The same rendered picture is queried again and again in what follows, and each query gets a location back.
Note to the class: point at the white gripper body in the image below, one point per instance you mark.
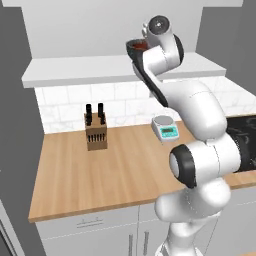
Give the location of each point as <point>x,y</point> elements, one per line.
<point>145,30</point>

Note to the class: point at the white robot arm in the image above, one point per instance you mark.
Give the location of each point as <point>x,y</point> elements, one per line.
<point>200,110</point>

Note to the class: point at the white cabinet front under hob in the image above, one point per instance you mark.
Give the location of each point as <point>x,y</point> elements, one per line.
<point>238,223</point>

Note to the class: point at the wide white drawer front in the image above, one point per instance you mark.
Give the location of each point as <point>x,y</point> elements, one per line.
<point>66,226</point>

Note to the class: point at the narrow white drawer front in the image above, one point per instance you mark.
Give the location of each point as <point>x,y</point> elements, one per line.
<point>146,211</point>

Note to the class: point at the white kitchen scale teal display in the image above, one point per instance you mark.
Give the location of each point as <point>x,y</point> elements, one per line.
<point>165,128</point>

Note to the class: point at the white cupboard door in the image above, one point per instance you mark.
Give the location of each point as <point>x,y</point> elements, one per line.
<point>155,236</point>
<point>90,243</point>

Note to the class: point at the white open cabinet shelf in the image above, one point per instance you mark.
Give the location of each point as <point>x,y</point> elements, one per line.
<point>83,70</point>

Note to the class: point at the black hob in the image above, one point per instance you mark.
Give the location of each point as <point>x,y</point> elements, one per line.
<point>248,133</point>

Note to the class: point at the brown wooden knife block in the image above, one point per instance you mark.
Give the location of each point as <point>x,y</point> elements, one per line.
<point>96,135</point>

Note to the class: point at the dark bowl with red inside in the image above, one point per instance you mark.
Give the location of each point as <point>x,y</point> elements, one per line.
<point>136,46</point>

